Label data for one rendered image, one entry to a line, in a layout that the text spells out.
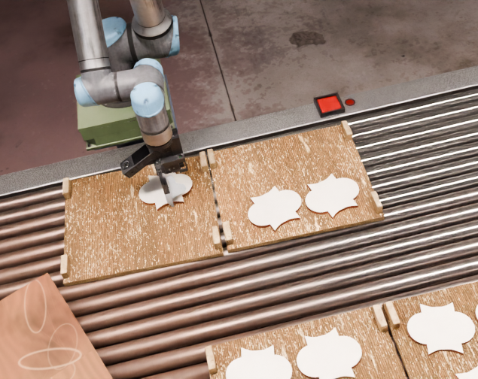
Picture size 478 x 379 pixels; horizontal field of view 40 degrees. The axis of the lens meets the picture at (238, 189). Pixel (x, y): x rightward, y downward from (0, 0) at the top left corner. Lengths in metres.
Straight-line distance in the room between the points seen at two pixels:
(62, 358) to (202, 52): 2.55
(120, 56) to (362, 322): 1.03
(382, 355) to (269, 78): 2.26
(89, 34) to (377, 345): 0.99
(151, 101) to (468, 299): 0.86
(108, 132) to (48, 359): 0.80
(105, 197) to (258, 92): 1.75
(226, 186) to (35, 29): 2.70
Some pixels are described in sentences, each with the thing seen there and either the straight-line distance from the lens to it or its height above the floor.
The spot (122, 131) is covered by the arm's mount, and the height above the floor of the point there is 0.91.
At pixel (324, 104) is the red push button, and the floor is 0.93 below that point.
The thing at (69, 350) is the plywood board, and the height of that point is 1.04.
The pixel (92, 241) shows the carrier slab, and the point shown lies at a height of 0.94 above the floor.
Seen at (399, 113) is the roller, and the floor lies 0.92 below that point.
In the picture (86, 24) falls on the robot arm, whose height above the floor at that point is 1.38.
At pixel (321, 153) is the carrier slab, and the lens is 1.86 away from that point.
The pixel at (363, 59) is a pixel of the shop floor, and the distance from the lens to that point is 3.63.
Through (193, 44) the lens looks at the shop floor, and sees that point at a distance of 3.84.
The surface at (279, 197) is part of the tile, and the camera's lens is 1.75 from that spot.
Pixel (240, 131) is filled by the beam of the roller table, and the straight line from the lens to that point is 1.97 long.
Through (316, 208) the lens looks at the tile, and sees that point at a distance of 1.72.
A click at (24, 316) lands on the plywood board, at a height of 1.04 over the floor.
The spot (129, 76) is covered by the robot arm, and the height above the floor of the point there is 1.27.
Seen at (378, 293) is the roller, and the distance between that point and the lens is 1.62.
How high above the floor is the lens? 2.30
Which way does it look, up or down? 50 degrees down
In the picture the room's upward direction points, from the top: 10 degrees counter-clockwise
